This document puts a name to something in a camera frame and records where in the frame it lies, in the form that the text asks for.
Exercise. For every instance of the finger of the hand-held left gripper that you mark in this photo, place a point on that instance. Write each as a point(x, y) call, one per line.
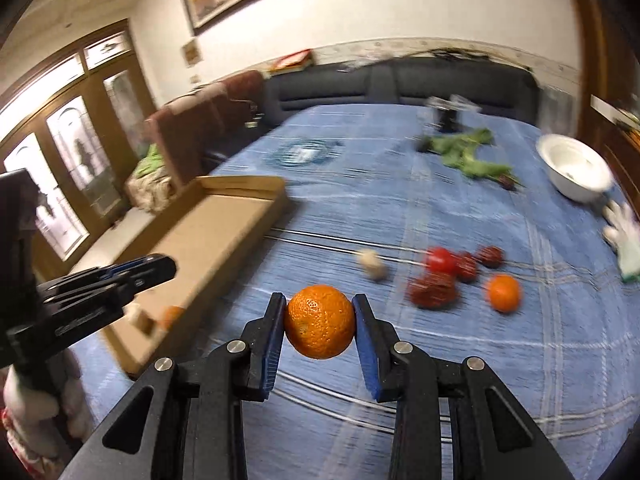
point(85, 322)
point(142, 270)

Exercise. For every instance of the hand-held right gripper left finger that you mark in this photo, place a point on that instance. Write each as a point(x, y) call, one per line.
point(272, 345)

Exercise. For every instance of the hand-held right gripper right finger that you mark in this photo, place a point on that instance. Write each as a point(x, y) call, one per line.
point(367, 352)

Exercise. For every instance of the large orange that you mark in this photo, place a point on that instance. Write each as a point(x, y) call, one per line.
point(320, 322)

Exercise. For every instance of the cardboard box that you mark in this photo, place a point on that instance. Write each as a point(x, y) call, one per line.
point(210, 240)

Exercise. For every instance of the person's left hand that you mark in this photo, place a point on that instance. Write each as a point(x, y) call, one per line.
point(35, 410)

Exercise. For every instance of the small orange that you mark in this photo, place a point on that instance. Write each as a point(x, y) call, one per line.
point(171, 317)
point(503, 293)

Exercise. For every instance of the garlic bulb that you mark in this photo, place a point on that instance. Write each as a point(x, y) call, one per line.
point(372, 264)

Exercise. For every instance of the large dark red fruit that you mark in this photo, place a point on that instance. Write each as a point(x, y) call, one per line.
point(432, 291)

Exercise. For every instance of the green floral cushion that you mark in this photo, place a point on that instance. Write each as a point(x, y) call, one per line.
point(147, 180)

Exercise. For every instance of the red tomato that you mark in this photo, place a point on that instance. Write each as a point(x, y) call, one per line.
point(441, 261)

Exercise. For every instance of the wooden glass door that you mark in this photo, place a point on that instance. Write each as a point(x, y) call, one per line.
point(70, 135)

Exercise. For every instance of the small dark red fruit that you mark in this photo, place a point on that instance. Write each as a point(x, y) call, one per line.
point(490, 256)
point(467, 267)

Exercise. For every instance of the blue plaid tablecloth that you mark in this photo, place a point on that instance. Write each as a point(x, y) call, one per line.
point(400, 220)

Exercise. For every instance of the brown armchair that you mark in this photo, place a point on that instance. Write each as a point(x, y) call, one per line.
point(205, 120)

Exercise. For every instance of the glass ashtray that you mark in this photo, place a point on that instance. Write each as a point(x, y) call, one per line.
point(305, 152)

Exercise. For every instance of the red radish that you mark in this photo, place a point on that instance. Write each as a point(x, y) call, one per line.
point(509, 182)

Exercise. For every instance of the green leafy vegetable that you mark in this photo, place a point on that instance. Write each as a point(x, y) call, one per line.
point(465, 152)

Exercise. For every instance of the red flat box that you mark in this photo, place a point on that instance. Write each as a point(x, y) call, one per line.
point(291, 61)

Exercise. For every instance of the black and clear object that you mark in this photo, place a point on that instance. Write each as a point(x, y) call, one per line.
point(452, 110)

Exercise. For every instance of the dark sofa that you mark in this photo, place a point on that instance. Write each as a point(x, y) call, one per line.
point(400, 87)

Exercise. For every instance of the white bowl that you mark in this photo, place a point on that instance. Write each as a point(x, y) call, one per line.
point(575, 170)

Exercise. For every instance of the white glove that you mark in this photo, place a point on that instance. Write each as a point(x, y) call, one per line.
point(622, 232)

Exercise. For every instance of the wooden cabinet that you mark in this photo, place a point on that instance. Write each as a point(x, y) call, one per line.
point(617, 125)

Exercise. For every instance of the wall paper note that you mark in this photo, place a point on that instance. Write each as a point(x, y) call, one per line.
point(190, 53)

